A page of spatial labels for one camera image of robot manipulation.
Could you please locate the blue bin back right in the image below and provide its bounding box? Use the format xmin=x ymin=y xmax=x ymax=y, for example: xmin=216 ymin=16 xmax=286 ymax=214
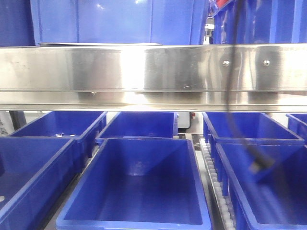
xmin=202 ymin=112 xmax=305 ymax=157

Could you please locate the roller conveyor track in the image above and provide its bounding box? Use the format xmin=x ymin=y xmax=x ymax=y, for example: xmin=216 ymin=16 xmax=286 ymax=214
xmin=200 ymin=138 xmax=236 ymax=230

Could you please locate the stainless steel shelf rail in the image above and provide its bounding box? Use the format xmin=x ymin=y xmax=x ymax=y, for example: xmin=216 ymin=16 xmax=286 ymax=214
xmin=0 ymin=44 xmax=307 ymax=113

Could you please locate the blue crate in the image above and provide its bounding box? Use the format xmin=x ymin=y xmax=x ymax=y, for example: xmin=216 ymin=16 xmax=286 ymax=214
xmin=30 ymin=0 xmax=209 ymax=45
xmin=210 ymin=0 xmax=307 ymax=44

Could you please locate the blue bin front centre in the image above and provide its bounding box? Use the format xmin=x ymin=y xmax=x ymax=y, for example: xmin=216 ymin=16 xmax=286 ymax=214
xmin=56 ymin=138 xmax=213 ymax=230

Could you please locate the upper blue crate centre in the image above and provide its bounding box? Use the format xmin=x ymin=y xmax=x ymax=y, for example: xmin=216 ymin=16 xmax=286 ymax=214
xmin=30 ymin=0 xmax=209 ymax=45

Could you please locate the upper blue crate right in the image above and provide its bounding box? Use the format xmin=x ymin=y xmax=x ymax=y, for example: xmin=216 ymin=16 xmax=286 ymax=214
xmin=210 ymin=0 xmax=307 ymax=44

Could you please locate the blue bin far right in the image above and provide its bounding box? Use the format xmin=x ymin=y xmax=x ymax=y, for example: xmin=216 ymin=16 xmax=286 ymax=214
xmin=286 ymin=113 xmax=307 ymax=145

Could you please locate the black cable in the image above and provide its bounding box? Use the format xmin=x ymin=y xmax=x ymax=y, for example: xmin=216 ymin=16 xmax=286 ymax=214
xmin=225 ymin=0 xmax=276 ymax=174

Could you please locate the silver metal tray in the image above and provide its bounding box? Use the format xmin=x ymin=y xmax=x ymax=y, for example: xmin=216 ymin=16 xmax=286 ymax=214
xmin=39 ymin=43 xmax=162 ymax=47

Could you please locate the blue bin back centre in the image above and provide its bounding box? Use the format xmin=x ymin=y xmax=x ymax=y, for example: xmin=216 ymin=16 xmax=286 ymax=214
xmin=95 ymin=111 xmax=178 ymax=146

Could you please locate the blue bin back left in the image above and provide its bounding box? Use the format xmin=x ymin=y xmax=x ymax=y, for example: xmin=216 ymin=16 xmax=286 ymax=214
xmin=10 ymin=111 xmax=107 ymax=173

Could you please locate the blue bin front right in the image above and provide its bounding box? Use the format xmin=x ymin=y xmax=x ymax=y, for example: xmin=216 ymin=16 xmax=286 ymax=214
xmin=214 ymin=144 xmax=307 ymax=230

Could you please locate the blue bin front left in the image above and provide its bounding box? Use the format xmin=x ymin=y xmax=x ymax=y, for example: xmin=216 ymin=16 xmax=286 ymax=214
xmin=0 ymin=137 xmax=77 ymax=230

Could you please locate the blue bin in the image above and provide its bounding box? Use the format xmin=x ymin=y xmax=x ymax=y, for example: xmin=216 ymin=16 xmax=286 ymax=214
xmin=0 ymin=137 xmax=77 ymax=230
xmin=286 ymin=113 xmax=307 ymax=145
xmin=95 ymin=111 xmax=178 ymax=146
xmin=56 ymin=138 xmax=213 ymax=230
xmin=214 ymin=144 xmax=307 ymax=230
xmin=10 ymin=111 xmax=107 ymax=173
xmin=202 ymin=112 xmax=305 ymax=157

